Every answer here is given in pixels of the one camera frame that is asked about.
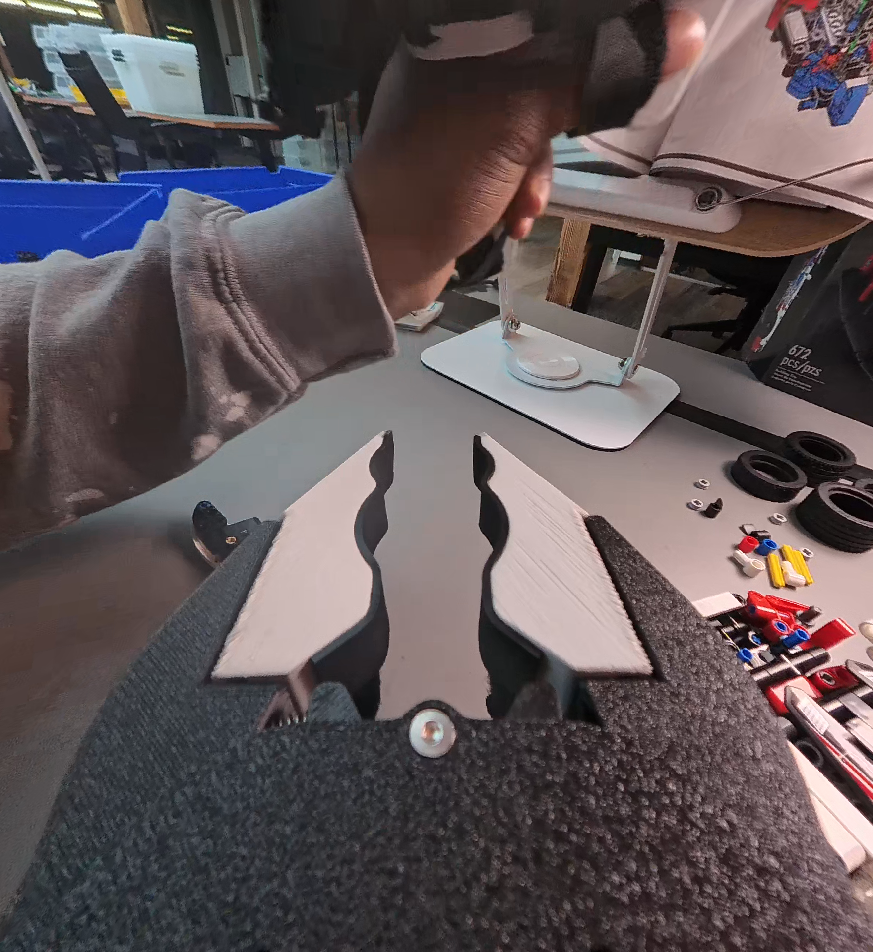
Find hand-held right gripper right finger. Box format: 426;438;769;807
472;433;655;721

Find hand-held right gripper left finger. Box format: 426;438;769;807
210;430;396;728

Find toy instruction booklet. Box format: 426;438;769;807
576;0;873;240

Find person's left forearm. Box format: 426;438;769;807
0;173;399;560

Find grey desk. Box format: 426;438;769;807
0;290;873;952

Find person's left hand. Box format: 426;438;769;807
349;7;707;322

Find blue plastic bin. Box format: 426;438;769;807
0;177;164;263
119;164;335;218

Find wooden table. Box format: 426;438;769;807
20;91;283;174

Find white printer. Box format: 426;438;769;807
100;33;207;117

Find white book stand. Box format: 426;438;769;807
420;165;873;452

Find black office chair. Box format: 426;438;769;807
56;51;134;181

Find pile of toy building pieces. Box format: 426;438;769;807
693;588;873;897

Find black toy box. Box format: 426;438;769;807
742;223;873;412

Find black glossy bracket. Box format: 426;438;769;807
191;500;260;566

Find wooden post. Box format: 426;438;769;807
547;219;595;307

